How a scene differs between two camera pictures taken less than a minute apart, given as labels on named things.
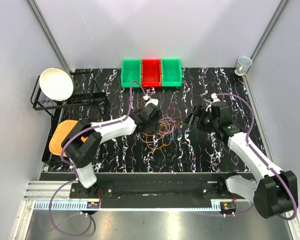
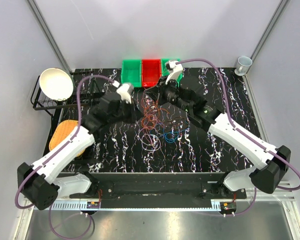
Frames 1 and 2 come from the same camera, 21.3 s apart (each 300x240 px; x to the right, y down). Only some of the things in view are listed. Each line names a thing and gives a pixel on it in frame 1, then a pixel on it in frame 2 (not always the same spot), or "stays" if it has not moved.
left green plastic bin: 131,70 stays
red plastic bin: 151,73 stays
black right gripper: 199,111 to 158,92
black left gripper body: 153,125 to 122,115
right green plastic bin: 171,74 stays
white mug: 243,65 stays
